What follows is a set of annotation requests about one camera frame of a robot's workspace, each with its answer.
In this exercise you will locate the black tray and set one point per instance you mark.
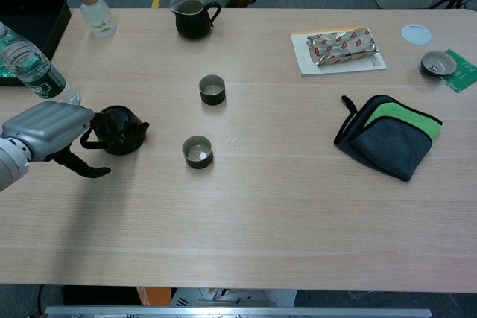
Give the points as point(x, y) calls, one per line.
point(33, 16)

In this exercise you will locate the black ceramic pitcher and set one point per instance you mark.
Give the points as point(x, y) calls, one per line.
point(194, 27)

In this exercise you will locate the silver foil tea package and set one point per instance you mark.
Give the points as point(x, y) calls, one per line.
point(343, 48)

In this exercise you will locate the folded grey green cloth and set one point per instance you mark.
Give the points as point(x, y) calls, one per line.
point(391, 146)

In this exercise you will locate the white notebook orange edge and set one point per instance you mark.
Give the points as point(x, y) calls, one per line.
point(305, 65)

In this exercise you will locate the white robot base chassis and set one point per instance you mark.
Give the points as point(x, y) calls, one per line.
point(223, 297)

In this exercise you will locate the aluminium rail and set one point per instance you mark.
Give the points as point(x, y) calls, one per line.
point(238, 312)

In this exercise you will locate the small dark ceramic bowl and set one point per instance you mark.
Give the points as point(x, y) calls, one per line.
point(439, 59)

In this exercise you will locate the white round lid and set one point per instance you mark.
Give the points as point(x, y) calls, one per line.
point(417, 34)

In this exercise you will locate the frosted glass bottle wooden cap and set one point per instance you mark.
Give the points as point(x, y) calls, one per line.
point(100, 20)

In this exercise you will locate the clear plastic water bottle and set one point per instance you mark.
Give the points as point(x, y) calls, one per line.
point(41, 76)

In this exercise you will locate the grey ceramic teacup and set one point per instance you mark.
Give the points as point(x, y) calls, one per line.
point(197, 163)
point(212, 99)

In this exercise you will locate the black iron teapot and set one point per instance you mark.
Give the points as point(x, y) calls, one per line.
point(123, 135)

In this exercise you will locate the orange brown seat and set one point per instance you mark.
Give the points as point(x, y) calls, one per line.
point(156, 297)

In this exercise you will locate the green card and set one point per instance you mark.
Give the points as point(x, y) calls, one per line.
point(464, 72)

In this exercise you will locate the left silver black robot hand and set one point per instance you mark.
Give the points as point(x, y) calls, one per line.
point(44, 128)

